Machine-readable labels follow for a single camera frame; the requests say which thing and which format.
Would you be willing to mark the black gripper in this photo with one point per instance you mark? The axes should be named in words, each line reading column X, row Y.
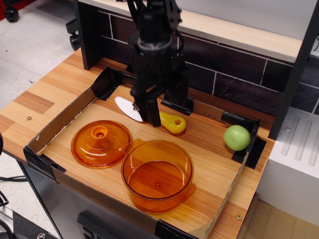
column 158, row 72

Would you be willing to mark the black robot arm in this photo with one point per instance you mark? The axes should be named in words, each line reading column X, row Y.
column 155, row 21

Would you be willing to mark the orange transparent plastic pot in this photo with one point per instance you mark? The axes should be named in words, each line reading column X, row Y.
column 158, row 175

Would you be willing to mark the orange transparent pot lid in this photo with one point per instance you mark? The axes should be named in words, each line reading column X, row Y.
column 101, row 144

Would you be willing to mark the cardboard fence with black tape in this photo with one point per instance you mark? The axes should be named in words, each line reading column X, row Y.
column 68, row 98

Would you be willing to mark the green toy apple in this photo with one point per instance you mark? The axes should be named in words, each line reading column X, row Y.
column 237, row 137

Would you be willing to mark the dark brick backsplash panel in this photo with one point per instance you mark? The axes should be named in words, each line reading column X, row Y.
column 236, row 75

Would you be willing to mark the black chair caster base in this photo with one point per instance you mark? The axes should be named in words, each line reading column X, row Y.
column 72, row 28

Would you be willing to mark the white toy sink block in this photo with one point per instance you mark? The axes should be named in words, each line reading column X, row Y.
column 290, row 181

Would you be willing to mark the black caster wheel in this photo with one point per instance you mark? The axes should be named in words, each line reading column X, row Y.
column 11, row 14

